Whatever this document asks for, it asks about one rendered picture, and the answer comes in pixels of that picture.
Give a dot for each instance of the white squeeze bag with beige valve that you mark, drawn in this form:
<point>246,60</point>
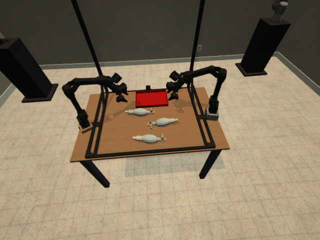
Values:
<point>149,138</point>

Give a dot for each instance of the red tray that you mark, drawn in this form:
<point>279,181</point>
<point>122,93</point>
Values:
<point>151,98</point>

